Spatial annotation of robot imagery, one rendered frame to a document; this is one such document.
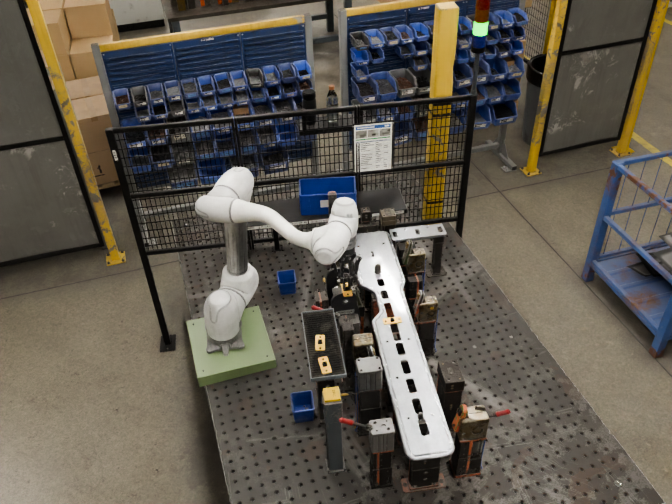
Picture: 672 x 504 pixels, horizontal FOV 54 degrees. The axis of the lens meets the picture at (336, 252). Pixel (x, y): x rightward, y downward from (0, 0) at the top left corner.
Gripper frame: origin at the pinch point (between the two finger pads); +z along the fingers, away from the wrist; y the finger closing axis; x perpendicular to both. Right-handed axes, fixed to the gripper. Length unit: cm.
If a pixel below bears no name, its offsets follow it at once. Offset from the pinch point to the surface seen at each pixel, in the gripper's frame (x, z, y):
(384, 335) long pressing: -6.6, 27.6, 15.2
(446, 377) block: -36, 25, 35
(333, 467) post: -50, 55, -14
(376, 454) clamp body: -60, 35, 2
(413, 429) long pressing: -57, 27, 16
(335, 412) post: -51, 18, -12
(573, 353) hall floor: 52, 128, 147
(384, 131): 103, -11, 36
